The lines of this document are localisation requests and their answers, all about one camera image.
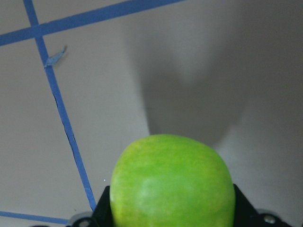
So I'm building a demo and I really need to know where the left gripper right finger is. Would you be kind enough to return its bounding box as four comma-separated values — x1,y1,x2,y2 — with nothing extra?
233,184,258,227

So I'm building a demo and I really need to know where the green apple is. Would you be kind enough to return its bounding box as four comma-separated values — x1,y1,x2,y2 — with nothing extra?
110,134,235,227

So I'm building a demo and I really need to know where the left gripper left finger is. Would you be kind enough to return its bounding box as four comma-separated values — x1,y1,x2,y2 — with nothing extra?
91,186,114,227

